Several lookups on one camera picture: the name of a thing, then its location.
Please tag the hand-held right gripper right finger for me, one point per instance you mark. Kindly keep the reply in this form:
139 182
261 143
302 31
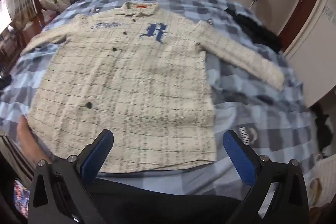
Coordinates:
240 158

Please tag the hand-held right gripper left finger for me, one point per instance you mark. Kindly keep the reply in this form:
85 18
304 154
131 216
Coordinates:
97 153

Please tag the cream plaid shirt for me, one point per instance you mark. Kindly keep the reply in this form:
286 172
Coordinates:
131 82

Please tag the person's left forearm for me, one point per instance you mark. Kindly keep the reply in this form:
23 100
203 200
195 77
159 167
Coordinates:
30 138

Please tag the blue checkered bed sheet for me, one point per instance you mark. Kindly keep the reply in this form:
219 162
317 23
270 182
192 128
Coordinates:
236 108

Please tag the striped cloth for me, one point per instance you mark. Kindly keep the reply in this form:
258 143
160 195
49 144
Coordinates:
14 153

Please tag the black clothing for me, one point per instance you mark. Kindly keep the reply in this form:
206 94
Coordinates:
257 27

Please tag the dark red door frame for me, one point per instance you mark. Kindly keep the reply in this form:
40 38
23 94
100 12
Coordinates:
302 8

